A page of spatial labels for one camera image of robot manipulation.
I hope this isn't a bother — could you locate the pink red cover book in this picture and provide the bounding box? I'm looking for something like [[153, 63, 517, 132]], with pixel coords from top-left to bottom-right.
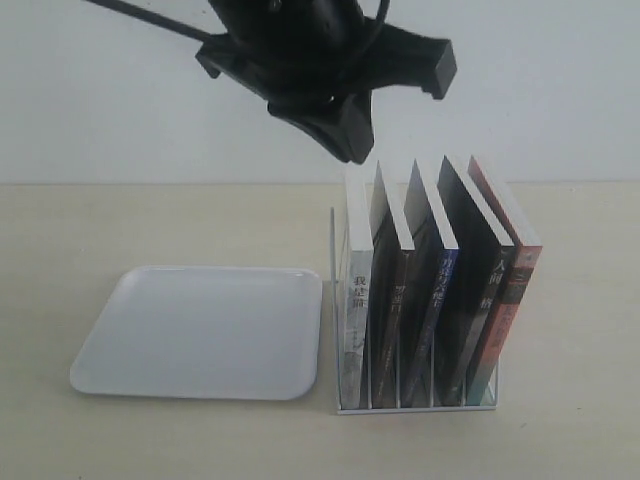
[[466, 157, 542, 406]]

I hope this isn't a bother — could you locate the white wire book rack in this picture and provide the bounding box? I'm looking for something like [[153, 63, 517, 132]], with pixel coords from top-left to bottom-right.
[[328, 204, 501, 417]]

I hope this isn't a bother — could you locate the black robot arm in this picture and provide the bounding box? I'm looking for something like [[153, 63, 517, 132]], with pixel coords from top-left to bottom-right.
[[196, 0, 457, 165]]

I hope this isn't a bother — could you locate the white square tray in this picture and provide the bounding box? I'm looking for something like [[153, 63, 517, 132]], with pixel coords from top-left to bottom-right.
[[69, 266, 323, 401]]

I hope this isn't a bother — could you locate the black cable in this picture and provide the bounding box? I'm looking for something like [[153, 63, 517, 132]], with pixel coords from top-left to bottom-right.
[[82, 0, 221, 42]]

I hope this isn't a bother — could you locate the black grey spine book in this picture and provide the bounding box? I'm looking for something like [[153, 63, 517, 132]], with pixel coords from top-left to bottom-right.
[[434, 158, 515, 406]]

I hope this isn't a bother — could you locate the dark brown spine book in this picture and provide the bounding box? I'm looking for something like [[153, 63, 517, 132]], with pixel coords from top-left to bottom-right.
[[370, 162, 415, 408]]

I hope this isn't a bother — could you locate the white spine book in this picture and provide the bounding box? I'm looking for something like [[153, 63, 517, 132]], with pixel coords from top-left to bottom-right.
[[340, 170, 374, 410]]

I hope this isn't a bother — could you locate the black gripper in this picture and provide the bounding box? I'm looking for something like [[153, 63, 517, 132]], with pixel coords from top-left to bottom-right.
[[196, 24, 455, 164]]

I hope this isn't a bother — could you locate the blue moon cover book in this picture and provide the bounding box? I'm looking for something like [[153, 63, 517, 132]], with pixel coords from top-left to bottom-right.
[[399, 161, 459, 407]]

